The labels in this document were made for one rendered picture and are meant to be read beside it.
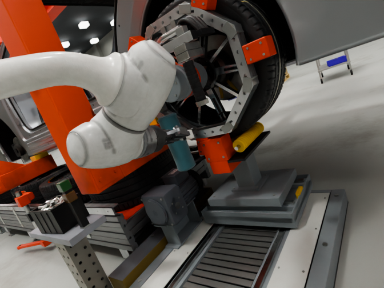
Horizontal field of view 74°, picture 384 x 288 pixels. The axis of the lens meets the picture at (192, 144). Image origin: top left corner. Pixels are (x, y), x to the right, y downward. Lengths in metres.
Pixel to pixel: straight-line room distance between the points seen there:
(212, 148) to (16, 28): 0.93
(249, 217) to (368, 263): 0.48
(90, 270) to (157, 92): 1.10
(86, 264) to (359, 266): 1.15
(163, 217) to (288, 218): 0.57
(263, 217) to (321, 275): 0.36
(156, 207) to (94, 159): 0.77
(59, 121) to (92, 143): 0.73
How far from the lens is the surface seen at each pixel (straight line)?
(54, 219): 1.23
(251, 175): 1.34
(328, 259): 1.12
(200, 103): 0.85
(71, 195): 1.13
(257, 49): 0.98
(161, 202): 1.24
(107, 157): 0.54
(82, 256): 1.40
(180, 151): 1.13
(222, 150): 1.14
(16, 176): 3.14
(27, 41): 1.29
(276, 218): 1.26
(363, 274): 1.18
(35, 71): 0.47
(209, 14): 1.05
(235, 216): 1.35
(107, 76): 0.47
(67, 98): 1.26
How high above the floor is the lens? 0.82
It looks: 12 degrees down
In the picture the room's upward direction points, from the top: 21 degrees counter-clockwise
